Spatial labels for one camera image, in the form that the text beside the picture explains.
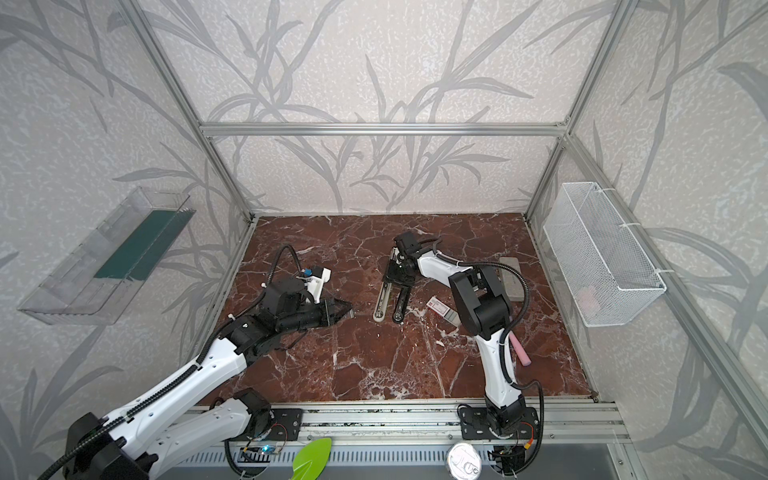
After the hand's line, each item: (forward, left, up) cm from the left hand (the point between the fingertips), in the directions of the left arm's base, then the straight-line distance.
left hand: (355, 299), depth 74 cm
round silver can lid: (-32, -26, -13) cm, 43 cm away
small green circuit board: (-30, +20, -19) cm, 41 cm away
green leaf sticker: (-32, +9, -19) cm, 38 cm away
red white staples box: (+6, -25, -19) cm, 32 cm away
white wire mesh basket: (-3, -54, +16) cm, 57 cm away
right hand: (+20, -6, -17) cm, 27 cm away
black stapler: (+5, -11, -19) cm, 22 cm away
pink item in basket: (-1, -58, +2) cm, 58 cm away
